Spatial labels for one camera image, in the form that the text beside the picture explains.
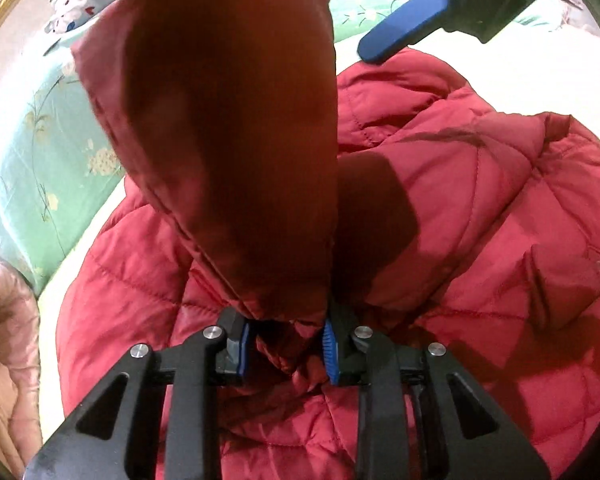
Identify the teal floral quilt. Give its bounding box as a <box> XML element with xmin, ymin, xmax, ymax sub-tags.
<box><xmin>0</xmin><ymin>0</ymin><xmax>561</xmax><ymax>297</ymax></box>

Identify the red quilted jacket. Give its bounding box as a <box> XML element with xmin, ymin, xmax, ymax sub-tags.
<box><xmin>57</xmin><ymin>0</ymin><xmax>600</xmax><ymax>480</ymax></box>

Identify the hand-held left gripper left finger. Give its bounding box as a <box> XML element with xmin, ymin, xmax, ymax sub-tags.
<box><xmin>24</xmin><ymin>307</ymin><xmax>253</xmax><ymax>480</ymax></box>

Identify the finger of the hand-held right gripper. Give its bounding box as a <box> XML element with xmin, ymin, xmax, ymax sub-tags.
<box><xmin>356</xmin><ymin>0</ymin><xmax>462</xmax><ymax>66</ymax></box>

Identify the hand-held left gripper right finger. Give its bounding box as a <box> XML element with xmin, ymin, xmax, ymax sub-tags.
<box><xmin>322</xmin><ymin>300</ymin><xmax>552</xmax><ymax>480</ymax></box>

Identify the pink quilt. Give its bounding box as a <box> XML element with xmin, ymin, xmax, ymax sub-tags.
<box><xmin>0</xmin><ymin>250</ymin><xmax>44</xmax><ymax>477</ymax></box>

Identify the light green bed sheet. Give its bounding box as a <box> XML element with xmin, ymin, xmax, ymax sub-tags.
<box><xmin>35</xmin><ymin>22</ymin><xmax>600</xmax><ymax>461</ymax></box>

